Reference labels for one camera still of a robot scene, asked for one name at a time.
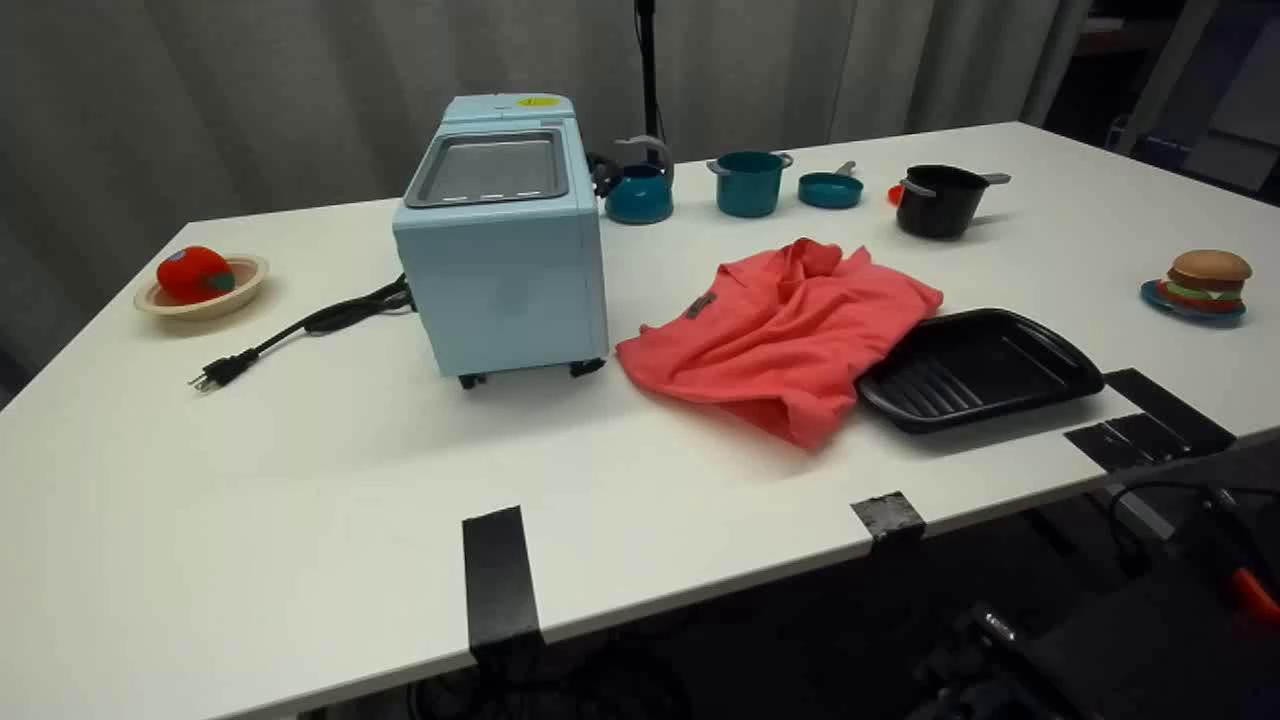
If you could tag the red shirt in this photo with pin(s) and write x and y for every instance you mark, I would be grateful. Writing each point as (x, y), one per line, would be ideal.
(785, 333)

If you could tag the light blue toaster oven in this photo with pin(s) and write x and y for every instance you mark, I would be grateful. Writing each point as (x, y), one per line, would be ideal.
(501, 281)

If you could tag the teal cup left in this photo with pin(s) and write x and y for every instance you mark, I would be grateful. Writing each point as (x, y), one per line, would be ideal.
(643, 193)

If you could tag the teal toy pot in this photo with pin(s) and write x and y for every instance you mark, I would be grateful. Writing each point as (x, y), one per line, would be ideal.
(751, 184)

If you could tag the long black tape strip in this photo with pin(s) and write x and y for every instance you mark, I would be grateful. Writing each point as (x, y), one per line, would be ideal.
(501, 583)

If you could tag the small black tape square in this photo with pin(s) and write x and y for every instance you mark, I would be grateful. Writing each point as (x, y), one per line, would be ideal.
(891, 514)

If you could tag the black vertical stand pole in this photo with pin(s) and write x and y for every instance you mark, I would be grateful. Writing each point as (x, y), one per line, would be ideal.
(651, 64)

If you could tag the black toy pot red knob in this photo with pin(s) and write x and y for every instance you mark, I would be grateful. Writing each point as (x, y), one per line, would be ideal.
(936, 204)

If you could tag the black grill pan tray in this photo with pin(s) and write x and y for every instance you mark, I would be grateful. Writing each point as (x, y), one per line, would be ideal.
(982, 365)

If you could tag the beige small plate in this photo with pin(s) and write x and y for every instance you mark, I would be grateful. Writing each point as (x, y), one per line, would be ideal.
(251, 281)

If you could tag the red toy tomato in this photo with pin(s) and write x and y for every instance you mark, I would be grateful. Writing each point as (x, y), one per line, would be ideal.
(192, 273)

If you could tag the short black tape patch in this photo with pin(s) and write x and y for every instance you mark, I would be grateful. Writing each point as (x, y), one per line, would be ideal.
(1116, 441)

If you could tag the blue small plate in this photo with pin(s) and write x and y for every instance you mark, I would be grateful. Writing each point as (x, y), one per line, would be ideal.
(1153, 296)

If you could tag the toy burger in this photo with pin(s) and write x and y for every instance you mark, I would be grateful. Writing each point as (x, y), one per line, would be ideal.
(1208, 281)

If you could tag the dark equipment below table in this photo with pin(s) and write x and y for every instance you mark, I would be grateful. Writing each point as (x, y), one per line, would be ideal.
(1145, 643)

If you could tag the dark background chair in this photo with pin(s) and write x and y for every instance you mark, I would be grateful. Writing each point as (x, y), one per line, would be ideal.
(1201, 92)

